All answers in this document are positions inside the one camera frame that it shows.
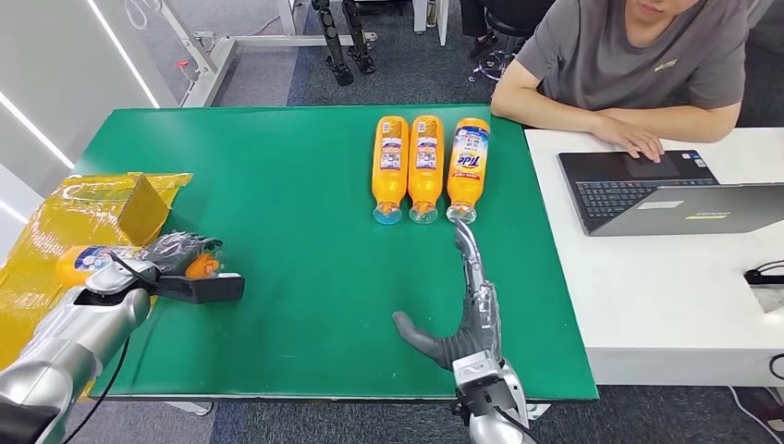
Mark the person's right hand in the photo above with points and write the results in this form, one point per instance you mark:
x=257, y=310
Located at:
x=631, y=138

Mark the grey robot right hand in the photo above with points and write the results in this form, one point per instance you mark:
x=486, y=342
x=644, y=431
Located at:
x=481, y=325

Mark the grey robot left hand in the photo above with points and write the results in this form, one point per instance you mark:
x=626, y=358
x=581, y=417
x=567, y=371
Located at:
x=177, y=251

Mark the orange detergent bottle clear cap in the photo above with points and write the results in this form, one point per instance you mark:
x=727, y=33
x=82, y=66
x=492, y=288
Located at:
x=426, y=184
x=467, y=184
x=67, y=269

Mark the person's left forearm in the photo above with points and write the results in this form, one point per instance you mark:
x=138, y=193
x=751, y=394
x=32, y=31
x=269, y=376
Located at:
x=686, y=125

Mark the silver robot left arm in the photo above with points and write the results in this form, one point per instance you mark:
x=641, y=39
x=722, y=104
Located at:
x=73, y=343

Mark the person's right forearm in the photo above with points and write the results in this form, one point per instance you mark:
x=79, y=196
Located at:
x=539, y=113

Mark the orange detergent bottle bluish cap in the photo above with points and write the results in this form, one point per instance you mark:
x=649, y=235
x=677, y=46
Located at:
x=390, y=184

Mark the black laptop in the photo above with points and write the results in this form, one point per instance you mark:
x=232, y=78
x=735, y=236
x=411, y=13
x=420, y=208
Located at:
x=637, y=196

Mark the person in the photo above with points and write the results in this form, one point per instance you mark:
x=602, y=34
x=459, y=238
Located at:
x=612, y=61
x=471, y=15

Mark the yellow film wrapped cardboard box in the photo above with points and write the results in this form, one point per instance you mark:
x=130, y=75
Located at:
x=55, y=220

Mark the black office chair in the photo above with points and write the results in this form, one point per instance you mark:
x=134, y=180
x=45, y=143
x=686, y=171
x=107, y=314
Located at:
x=495, y=61

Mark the white desk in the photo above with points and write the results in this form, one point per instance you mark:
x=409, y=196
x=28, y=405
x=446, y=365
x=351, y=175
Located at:
x=661, y=294

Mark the black power adapter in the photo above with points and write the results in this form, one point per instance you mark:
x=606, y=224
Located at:
x=762, y=277

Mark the white table leg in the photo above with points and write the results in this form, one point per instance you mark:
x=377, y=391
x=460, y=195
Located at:
x=420, y=15
x=443, y=21

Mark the black silver humanoid robot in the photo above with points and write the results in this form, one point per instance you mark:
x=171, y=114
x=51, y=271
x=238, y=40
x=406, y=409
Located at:
x=337, y=67

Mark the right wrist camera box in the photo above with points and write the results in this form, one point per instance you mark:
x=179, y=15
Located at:
x=478, y=371

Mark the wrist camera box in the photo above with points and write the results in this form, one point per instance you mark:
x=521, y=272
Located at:
x=478, y=371
x=214, y=289

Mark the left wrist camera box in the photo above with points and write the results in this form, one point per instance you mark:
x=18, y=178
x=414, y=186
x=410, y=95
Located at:
x=214, y=289

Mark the white metal gantry frame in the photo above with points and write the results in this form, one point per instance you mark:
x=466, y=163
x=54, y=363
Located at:
x=208, y=73

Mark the white wall light strip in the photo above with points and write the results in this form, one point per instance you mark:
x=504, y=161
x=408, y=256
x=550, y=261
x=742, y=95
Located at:
x=122, y=55
x=37, y=130

